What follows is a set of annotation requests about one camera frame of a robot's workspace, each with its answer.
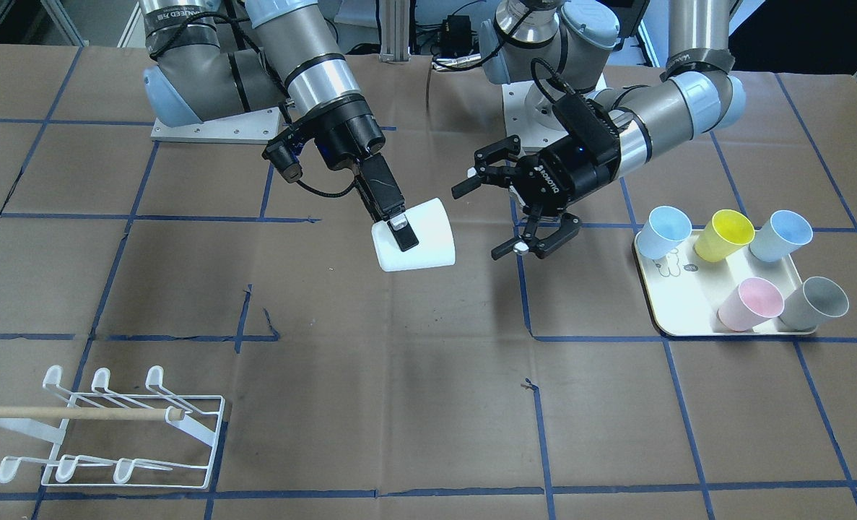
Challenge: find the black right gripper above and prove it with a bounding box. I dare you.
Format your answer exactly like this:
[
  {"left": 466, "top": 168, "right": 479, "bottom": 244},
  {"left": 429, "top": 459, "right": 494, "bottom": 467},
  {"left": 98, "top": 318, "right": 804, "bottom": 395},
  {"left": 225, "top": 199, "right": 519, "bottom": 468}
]
[{"left": 292, "top": 97, "right": 419, "bottom": 251}]

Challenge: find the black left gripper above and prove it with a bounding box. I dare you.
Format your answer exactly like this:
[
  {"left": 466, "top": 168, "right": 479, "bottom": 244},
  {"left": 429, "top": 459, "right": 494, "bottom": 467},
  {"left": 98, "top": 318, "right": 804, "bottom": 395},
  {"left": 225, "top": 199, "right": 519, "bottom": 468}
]
[{"left": 451, "top": 136, "right": 620, "bottom": 260}]

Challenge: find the white ikea cup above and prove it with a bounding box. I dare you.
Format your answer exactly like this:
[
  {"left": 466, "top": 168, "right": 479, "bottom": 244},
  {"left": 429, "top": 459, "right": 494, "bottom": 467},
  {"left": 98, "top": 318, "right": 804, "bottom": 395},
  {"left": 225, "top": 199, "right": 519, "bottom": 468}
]
[{"left": 371, "top": 198, "right": 456, "bottom": 272}]

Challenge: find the light blue cup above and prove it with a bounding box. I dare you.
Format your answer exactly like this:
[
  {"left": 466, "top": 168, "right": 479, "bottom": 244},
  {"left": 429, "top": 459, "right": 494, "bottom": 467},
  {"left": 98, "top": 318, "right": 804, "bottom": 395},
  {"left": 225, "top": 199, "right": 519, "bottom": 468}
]
[{"left": 636, "top": 205, "right": 692, "bottom": 260}]

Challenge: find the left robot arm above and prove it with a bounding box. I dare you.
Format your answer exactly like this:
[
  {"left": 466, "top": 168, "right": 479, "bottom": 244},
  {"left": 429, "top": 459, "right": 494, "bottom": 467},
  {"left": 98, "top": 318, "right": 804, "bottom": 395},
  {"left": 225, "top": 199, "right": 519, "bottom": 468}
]
[{"left": 452, "top": 1, "right": 746, "bottom": 259}]

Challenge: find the yellow cup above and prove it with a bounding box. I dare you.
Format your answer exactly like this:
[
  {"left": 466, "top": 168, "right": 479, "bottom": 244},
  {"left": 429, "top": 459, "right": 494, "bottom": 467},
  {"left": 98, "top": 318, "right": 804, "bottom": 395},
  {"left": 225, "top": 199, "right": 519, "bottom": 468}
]
[{"left": 693, "top": 209, "right": 755, "bottom": 262}]

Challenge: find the pink cup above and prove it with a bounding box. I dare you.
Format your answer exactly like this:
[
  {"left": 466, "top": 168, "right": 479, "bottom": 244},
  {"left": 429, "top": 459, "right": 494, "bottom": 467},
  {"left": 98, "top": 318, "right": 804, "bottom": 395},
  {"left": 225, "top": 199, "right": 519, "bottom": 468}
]
[{"left": 716, "top": 277, "right": 785, "bottom": 332}]

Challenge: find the light blue cup tray corner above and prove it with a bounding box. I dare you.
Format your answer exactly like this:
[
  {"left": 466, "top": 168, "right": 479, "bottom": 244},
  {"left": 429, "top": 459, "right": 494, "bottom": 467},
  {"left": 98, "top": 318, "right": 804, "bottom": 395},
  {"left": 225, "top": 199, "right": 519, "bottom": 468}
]
[{"left": 749, "top": 209, "right": 814, "bottom": 262}]

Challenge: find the grey cup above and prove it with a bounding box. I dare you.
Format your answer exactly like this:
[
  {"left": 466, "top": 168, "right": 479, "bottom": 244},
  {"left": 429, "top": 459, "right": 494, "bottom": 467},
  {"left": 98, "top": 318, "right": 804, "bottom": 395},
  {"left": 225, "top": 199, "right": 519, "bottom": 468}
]
[{"left": 779, "top": 276, "right": 850, "bottom": 330}]

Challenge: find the cream plastic tray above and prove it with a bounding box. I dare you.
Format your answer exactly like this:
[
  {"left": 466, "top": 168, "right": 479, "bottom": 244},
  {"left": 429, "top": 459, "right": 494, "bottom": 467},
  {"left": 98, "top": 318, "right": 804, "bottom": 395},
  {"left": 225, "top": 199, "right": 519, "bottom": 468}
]
[{"left": 632, "top": 230, "right": 802, "bottom": 338}]

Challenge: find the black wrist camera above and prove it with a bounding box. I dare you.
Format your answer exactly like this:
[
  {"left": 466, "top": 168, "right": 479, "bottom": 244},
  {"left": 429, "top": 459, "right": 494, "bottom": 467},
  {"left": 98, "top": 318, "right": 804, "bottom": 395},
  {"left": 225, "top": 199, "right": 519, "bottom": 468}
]
[{"left": 262, "top": 138, "right": 304, "bottom": 183}]

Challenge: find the white wire cup rack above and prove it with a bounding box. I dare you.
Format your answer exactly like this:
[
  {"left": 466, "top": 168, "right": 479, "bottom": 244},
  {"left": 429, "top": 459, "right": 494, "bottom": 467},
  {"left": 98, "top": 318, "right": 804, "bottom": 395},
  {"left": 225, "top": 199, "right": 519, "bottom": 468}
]
[{"left": 0, "top": 365, "right": 227, "bottom": 490}]

